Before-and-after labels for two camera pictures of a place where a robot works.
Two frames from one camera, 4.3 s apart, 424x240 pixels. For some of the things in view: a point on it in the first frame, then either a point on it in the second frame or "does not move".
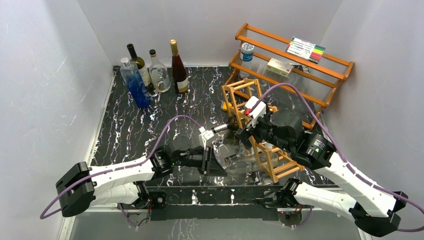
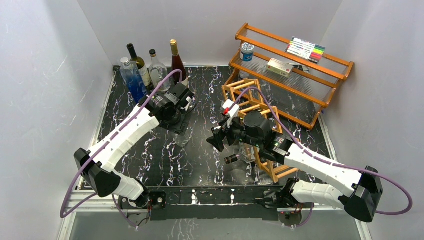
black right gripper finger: x=243 y=135 → x=218 y=138
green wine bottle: x=143 y=71 does not move
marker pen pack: x=305 y=49 does not move
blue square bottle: x=133 y=80 does not move
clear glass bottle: x=158 y=74 does not move
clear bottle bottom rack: x=239 y=164 → x=181 y=140
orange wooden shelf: x=302 y=82 does not move
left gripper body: x=194 y=159 → x=178 y=123
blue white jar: x=246 y=52 does not move
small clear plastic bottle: x=243 y=75 does not move
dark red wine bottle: x=180 y=80 does not move
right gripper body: x=263 y=131 → x=236 y=131
